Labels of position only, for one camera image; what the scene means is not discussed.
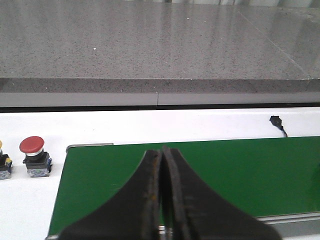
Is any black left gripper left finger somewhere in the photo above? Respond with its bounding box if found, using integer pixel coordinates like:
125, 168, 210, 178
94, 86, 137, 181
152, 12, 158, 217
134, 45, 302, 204
58, 150, 162, 240

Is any green conveyor belt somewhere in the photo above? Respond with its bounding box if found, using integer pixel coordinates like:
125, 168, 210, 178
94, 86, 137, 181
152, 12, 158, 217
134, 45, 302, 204
51, 136, 320, 228

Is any push button switch base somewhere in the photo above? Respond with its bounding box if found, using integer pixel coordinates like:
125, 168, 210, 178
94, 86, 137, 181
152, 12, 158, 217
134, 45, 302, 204
0, 141, 13, 180

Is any red mushroom push button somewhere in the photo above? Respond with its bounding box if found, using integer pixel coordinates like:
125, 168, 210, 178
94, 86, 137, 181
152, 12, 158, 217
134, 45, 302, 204
19, 136, 52, 178

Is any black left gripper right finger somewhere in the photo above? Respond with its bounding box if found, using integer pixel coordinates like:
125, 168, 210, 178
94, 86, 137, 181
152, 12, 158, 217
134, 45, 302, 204
162, 146, 282, 240

